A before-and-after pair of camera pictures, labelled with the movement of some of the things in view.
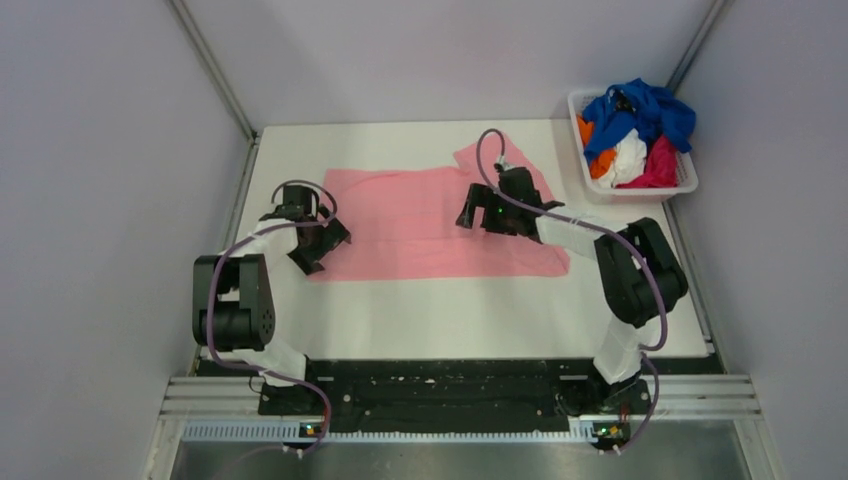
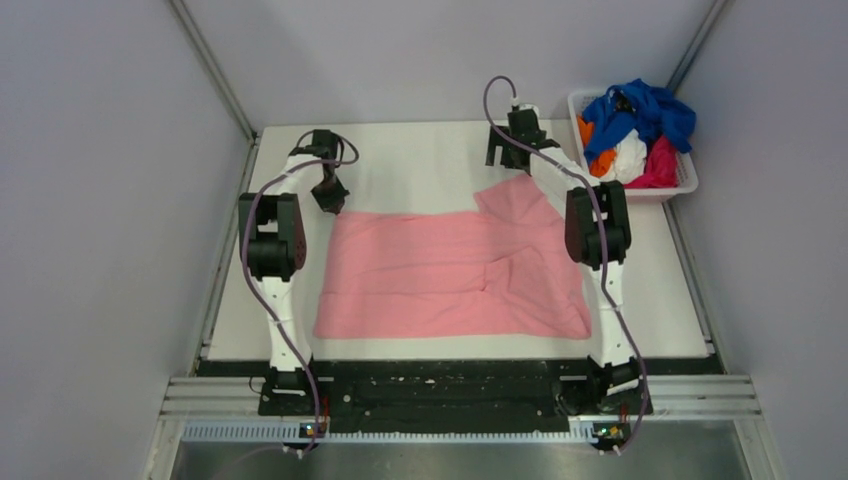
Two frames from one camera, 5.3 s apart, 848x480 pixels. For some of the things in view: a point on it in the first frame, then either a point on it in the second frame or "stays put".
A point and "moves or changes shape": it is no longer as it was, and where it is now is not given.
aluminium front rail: x=232 y=409 stays put
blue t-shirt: x=640 y=105 stays put
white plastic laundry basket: x=687 y=172 stays put
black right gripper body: x=498 y=213 → x=498 y=139
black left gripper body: x=323 y=238 → x=330 y=193
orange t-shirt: x=601 y=162 stays put
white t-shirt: x=629 y=162 stays put
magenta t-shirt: x=662 y=167 stays put
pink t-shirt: x=404 y=223 moves or changes shape
